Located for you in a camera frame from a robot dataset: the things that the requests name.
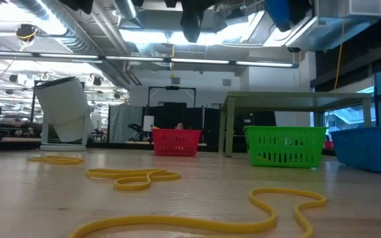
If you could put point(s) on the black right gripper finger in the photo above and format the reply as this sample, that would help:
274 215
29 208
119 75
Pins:
299 10

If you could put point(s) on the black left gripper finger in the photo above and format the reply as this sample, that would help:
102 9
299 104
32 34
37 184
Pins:
195 20

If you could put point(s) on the red plastic basket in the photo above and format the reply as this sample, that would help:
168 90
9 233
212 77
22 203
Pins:
176 142

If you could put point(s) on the yellow rubber band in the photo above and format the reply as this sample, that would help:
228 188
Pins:
58 160
134 186
177 223

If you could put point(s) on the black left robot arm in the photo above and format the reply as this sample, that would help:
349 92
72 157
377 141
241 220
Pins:
78 5

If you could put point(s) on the long ceiling light bar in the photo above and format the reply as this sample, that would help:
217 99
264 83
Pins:
197 61

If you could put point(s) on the black partition panels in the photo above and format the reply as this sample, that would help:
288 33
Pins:
210 125

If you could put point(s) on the person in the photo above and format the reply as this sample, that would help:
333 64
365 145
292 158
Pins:
179 126

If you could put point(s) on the white sign board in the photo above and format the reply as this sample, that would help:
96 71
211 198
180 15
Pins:
148 123

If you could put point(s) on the gray hanging cloth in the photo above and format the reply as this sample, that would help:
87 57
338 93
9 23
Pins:
124 122

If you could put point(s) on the green plastic basket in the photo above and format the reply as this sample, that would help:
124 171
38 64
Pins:
283 145

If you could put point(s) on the red storage bin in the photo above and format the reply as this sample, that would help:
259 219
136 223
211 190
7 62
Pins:
328 144

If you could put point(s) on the blue plastic basket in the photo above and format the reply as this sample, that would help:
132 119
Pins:
369 148

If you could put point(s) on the white tilted bin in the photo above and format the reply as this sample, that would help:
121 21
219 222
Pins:
65 109

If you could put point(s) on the silver round air duct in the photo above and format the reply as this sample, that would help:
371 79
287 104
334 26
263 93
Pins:
126 8

